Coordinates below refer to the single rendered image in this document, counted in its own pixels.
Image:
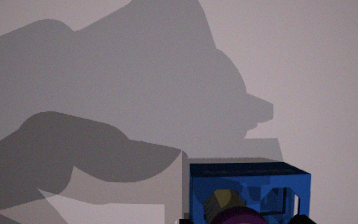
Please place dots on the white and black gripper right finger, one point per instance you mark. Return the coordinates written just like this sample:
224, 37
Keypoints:
301, 219

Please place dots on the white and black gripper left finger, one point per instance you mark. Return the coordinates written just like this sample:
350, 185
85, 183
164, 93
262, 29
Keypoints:
185, 221

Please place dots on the blue tube rack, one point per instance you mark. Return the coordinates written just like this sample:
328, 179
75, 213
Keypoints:
261, 186

